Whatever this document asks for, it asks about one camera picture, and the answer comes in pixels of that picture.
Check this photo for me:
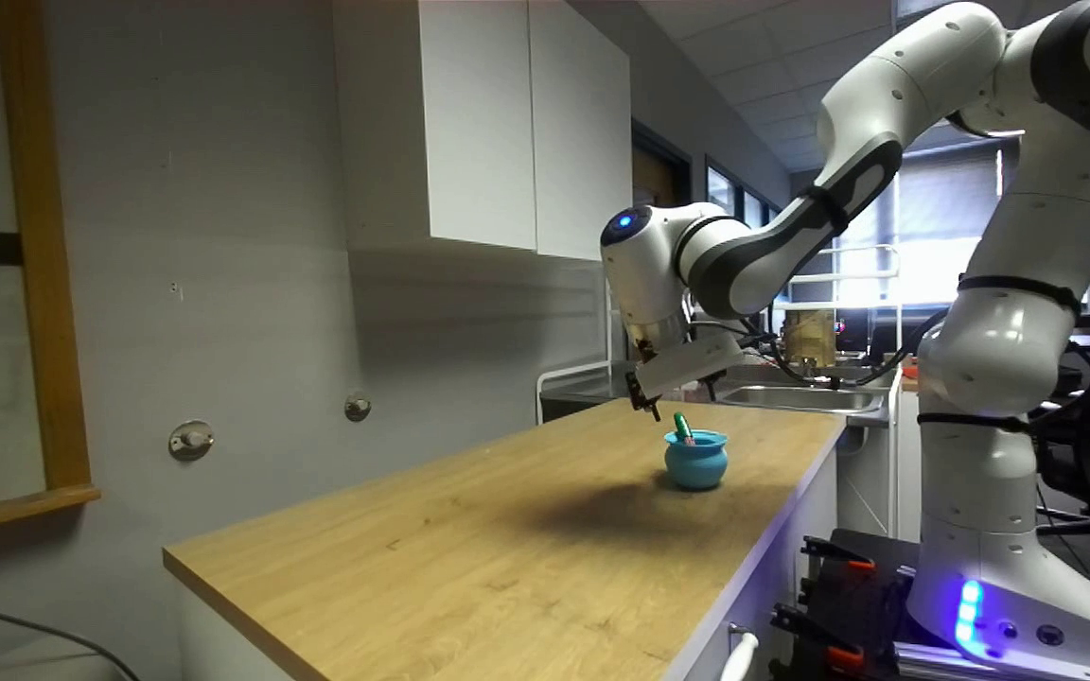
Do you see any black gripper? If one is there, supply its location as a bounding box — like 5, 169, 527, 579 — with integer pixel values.
627, 329, 743, 420

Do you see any green pen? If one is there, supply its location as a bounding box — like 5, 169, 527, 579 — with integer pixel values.
673, 412, 691, 444

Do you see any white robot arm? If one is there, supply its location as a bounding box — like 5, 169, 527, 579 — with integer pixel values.
600, 0, 1090, 681

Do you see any blue bowl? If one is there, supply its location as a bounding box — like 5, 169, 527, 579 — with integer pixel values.
667, 431, 727, 493

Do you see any black red clamp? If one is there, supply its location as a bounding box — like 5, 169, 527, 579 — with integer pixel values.
769, 531, 915, 681

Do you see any wood framed whiteboard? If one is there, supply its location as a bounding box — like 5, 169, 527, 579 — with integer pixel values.
0, 0, 97, 531

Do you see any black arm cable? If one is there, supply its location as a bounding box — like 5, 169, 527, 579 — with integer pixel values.
727, 239, 915, 393

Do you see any round silver wall knob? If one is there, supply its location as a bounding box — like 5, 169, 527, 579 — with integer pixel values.
344, 396, 369, 423

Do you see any white wall cabinet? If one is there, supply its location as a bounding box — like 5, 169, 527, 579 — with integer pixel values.
330, 0, 635, 266

